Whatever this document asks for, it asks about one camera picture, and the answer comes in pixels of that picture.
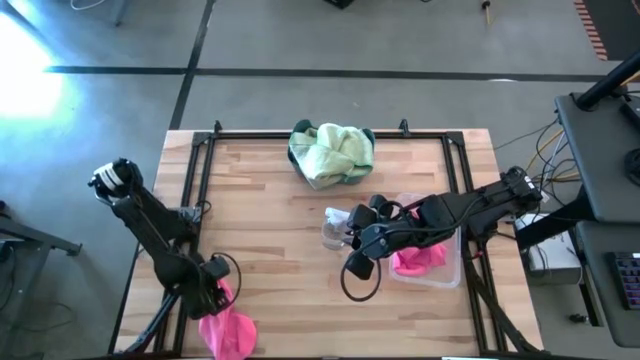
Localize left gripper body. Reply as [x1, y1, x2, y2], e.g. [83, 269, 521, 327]
[185, 277, 227, 320]

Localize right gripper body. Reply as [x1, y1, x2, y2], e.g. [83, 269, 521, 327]
[354, 219, 419, 259]

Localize clear plastic bin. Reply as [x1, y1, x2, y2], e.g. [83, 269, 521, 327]
[388, 192, 462, 290]

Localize white box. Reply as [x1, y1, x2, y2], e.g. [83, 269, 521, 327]
[519, 213, 583, 287]

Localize grey metal table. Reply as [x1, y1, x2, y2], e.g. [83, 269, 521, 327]
[0, 199, 84, 256]

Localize dark grey desk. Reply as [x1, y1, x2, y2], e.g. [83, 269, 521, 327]
[573, 219, 640, 350]

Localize grey desk top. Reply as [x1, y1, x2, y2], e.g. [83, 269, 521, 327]
[554, 91, 640, 224]

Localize black keyboard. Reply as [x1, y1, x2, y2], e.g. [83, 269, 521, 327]
[608, 251, 640, 311]

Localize black pole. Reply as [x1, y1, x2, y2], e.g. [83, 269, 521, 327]
[574, 49, 640, 111]

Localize black mat orange stripes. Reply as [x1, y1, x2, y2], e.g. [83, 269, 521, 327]
[573, 0, 640, 62]

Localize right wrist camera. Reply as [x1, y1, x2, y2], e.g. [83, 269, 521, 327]
[343, 253, 375, 282]

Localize black left camera cable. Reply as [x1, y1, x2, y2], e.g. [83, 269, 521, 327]
[213, 251, 243, 302]

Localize black camera cable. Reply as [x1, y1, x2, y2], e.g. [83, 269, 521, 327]
[340, 248, 382, 303]
[213, 251, 243, 302]

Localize black right camera cable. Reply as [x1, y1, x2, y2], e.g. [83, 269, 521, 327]
[340, 248, 382, 303]

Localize black diagonal frame strut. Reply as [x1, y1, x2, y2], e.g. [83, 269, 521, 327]
[122, 294, 181, 357]
[463, 269, 540, 355]

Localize black aluminium table frame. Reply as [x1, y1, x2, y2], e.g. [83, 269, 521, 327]
[154, 128, 501, 359]

